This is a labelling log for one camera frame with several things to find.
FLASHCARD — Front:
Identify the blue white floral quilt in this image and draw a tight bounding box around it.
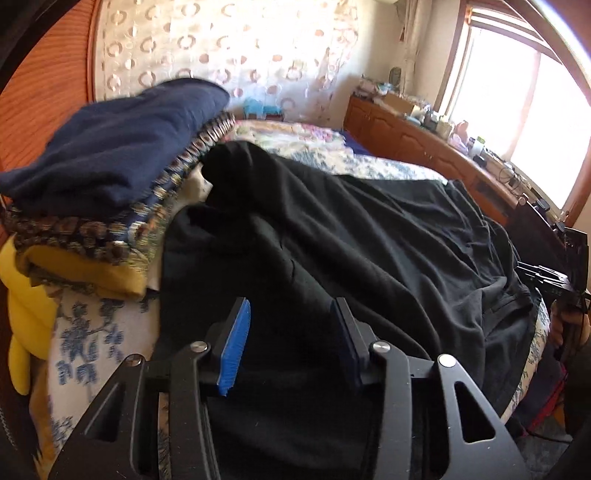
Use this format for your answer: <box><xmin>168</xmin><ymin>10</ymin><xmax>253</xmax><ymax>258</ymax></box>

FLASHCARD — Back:
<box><xmin>27</xmin><ymin>138</ymin><xmax>551</xmax><ymax>480</ymax></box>

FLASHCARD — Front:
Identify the blue toy on sill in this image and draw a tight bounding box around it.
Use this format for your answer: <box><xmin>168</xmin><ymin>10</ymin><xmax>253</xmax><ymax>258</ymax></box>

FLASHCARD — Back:
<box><xmin>242</xmin><ymin>98</ymin><xmax>284</xmax><ymax>121</ymax></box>

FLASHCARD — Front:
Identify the yellow garment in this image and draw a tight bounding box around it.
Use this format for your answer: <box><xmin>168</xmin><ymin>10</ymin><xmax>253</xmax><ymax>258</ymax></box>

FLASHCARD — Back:
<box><xmin>0</xmin><ymin>234</ymin><xmax>150</xmax><ymax>397</ymax></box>

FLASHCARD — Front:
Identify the cardboard box on cabinet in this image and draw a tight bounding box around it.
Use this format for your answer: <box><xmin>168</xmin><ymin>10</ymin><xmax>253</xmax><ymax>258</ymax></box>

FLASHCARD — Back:
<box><xmin>382</xmin><ymin>92</ymin><xmax>415</xmax><ymax>115</ymax></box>

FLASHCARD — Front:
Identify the pink rose floral blanket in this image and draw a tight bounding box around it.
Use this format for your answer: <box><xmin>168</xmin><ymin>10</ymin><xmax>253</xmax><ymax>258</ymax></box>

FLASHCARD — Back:
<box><xmin>224</xmin><ymin>120</ymin><xmax>353</xmax><ymax>153</ymax></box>

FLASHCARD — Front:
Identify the sheer circle pattern curtain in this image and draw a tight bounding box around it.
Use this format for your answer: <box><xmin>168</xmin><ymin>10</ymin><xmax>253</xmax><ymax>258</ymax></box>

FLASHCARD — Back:
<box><xmin>93</xmin><ymin>1</ymin><xmax>359</xmax><ymax>125</ymax></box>

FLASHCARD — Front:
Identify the patterned folded garment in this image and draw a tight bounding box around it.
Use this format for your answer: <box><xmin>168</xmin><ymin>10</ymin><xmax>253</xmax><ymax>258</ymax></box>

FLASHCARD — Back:
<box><xmin>1</xmin><ymin>112</ymin><xmax>235</xmax><ymax>283</ymax></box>

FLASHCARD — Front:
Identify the black t-shirt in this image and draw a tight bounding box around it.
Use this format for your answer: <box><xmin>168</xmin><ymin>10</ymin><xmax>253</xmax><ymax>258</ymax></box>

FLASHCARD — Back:
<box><xmin>151</xmin><ymin>140</ymin><xmax>541</xmax><ymax>480</ymax></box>

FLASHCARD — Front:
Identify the wooden wardrobe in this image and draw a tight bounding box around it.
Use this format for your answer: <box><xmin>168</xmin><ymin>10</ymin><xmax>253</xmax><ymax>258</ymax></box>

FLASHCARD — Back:
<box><xmin>1</xmin><ymin>1</ymin><xmax>97</xmax><ymax>171</ymax></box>

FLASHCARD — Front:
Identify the navy blue blanket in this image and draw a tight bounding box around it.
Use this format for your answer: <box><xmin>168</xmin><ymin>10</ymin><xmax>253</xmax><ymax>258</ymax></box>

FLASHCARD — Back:
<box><xmin>339</xmin><ymin>130</ymin><xmax>370</xmax><ymax>156</ymax></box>

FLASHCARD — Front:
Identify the window with wooden frame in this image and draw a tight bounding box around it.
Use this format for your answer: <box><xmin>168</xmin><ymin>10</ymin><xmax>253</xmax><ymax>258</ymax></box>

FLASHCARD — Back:
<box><xmin>436</xmin><ymin>1</ymin><xmax>590</xmax><ymax>226</ymax></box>

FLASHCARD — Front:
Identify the long wooden cabinet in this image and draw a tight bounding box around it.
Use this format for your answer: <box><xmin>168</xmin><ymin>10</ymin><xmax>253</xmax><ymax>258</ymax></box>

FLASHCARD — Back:
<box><xmin>344</xmin><ymin>95</ymin><xmax>518</xmax><ymax>225</ymax></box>

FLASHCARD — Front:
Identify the navy folded garment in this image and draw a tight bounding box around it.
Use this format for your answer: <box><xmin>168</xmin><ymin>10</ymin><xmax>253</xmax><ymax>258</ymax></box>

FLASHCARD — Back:
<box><xmin>1</xmin><ymin>78</ymin><xmax>229</xmax><ymax>219</ymax></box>

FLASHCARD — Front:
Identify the person's right hand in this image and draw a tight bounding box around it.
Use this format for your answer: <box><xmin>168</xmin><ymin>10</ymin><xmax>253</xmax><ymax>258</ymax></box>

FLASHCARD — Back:
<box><xmin>550</xmin><ymin>301</ymin><xmax>590</xmax><ymax>347</ymax></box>

